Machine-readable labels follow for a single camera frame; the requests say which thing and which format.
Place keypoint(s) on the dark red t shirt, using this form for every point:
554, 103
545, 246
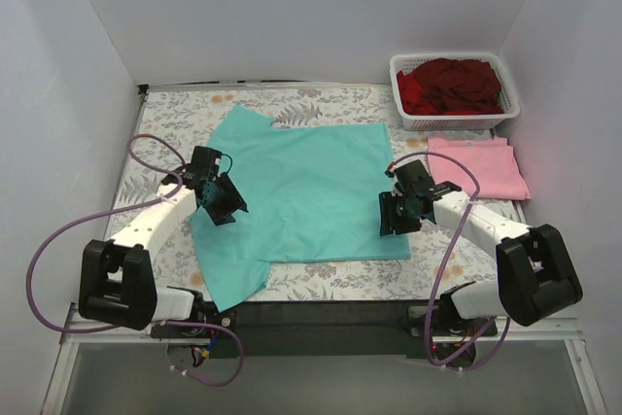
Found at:
453, 87

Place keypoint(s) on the floral table cloth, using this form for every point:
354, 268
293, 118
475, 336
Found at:
186, 116

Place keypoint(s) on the white plastic laundry basket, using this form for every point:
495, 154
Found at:
509, 100

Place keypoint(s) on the aluminium front rail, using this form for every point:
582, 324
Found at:
87, 322

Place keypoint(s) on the folded pink t shirt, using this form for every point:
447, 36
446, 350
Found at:
491, 161

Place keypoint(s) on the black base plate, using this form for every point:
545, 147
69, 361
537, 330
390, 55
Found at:
332, 342

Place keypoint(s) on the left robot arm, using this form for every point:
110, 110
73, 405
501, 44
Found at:
118, 285

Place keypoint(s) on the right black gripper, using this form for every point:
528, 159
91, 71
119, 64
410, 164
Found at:
397, 213

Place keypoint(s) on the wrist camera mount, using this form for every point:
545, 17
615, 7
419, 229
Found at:
412, 179
205, 167

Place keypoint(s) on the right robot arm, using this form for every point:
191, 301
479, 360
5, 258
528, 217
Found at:
535, 275

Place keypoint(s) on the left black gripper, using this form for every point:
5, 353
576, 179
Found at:
220, 200

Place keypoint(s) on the bright red t shirt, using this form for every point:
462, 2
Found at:
411, 94

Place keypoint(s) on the teal t shirt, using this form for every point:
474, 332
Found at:
312, 195

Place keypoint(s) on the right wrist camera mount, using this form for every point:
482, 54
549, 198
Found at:
412, 179

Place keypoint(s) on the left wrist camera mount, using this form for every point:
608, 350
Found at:
205, 167

